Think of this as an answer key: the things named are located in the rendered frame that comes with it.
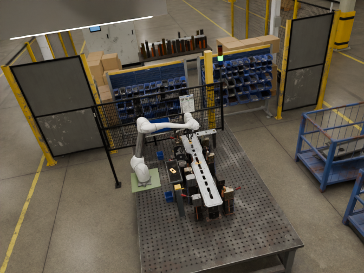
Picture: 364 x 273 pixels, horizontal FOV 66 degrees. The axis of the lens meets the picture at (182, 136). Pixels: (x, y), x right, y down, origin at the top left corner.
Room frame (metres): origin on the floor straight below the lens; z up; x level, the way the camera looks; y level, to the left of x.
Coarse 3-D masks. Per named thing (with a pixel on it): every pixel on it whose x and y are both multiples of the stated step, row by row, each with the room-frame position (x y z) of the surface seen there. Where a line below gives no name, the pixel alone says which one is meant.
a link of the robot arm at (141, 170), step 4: (140, 164) 2.80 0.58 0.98; (144, 164) 2.80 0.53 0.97; (136, 168) 2.75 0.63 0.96; (140, 168) 2.72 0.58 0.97; (144, 168) 2.73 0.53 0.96; (136, 172) 2.73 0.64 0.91; (140, 172) 2.70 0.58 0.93; (144, 172) 2.71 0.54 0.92; (148, 172) 2.76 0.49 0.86; (140, 176) 2.69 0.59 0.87; (144, 176) 2.69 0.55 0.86; (148, 176) 2.73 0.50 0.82; (140, 180) 2.70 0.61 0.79; (144, 180) 2.69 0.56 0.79
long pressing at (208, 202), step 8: (184, 136) 3.26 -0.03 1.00; (184, 144) 3.08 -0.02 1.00; (192, 152) 2.88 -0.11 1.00; (200, 152) 2.86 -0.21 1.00; (200, 160) 2.69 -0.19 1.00; (192, 168) 2.56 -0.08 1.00; (208, 168) 2.53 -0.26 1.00; (200, 176) 2.41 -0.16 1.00; (208, 176) 2.39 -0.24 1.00; (200, 184) 2.28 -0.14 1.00; (208, 184) 2.26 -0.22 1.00; (200, 192) 2.16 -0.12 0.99; (208, 192) 2.14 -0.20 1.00; (216, 192) 2.12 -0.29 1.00; (208, 200) 2.02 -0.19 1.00; (216, 200) 2.01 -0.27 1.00
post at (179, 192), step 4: (176, 192) 2.09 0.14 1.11; (180, 192) 2.10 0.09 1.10; (176, 196) 2.09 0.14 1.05; (180, 196) 2.10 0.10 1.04; (180, 200) 2.10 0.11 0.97; (180, 204) 2.10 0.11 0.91; (180, 208) 2.10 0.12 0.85; (180, 212) 2.10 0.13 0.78; (184, 212) 2.10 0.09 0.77; (180, 216) 2.10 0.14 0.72; (184, 216) 2.10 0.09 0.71
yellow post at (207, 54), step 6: (204, 54) 3.79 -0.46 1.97; (210, 54) 3.75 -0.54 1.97; (204, 60) 3.81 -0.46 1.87; (210, 60) 3.75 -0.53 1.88; (210, 66) 3.75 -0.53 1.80; (210, 72) 3.75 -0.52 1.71; (210, 78) 3.75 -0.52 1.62; (210, 90) 3.75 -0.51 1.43; (210, 96) 3.75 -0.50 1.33; (210, 102) 3.75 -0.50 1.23; (210, 120) 3.74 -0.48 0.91; (210, 126) 3.74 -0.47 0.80
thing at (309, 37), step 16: (320, 16) 5.01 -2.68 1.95; (336, 16) 5.02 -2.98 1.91; (288, 32) 4.89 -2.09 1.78; (304, 32) 4.96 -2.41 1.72; (320, 32) 5.01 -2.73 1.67; (288, 48) 4.93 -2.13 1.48; (304, 48) 4.97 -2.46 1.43; (320, 48) 5.02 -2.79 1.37; (288, 64) 4.94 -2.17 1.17; (304, 64) 4.99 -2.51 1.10; (320, 64) 5.02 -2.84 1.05; (288, 80) 4.95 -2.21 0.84; (304, 80) 5.02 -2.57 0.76; (320, 80) 5.03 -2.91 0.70; (288, 96) 4.96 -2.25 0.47; (304, 96) 5.02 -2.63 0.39; (320, 96) 5.02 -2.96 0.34
